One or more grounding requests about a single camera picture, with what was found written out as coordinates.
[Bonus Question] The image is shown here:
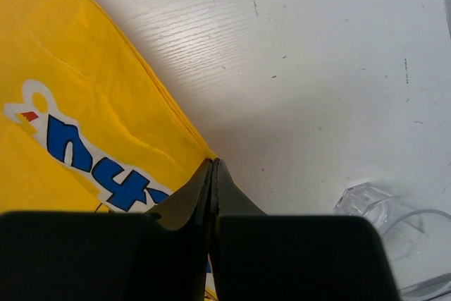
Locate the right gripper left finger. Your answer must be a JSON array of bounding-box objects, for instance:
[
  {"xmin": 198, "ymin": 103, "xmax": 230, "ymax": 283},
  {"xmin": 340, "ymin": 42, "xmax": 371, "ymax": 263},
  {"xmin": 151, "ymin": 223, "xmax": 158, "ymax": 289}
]
[{"xmin": 1, "ymin": 160, "xmax": 213, "ymax": 300}]

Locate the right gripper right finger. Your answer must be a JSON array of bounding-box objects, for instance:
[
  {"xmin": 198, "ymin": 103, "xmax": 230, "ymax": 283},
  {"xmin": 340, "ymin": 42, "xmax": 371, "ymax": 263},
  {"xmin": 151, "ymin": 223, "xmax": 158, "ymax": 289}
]
[{"xmin": 209, "ymin": 159, "xmax": 400, "ymax": 300}]

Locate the yellow pikachu cloth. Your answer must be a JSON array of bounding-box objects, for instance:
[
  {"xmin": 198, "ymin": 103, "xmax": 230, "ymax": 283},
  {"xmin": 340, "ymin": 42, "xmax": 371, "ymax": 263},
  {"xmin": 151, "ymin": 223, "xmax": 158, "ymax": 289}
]
[{"xmin": 0, "ymin": 0, "xmax": 219, "ymax": 301}]

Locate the clear plastic cup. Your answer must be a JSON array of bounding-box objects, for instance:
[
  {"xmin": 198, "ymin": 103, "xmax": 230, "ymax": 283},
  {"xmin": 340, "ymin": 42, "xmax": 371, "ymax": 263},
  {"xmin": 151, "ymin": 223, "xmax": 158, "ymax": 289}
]
[{"xmin": 334, "ymin": 183, "xmax": 450, "ymax": 300}]

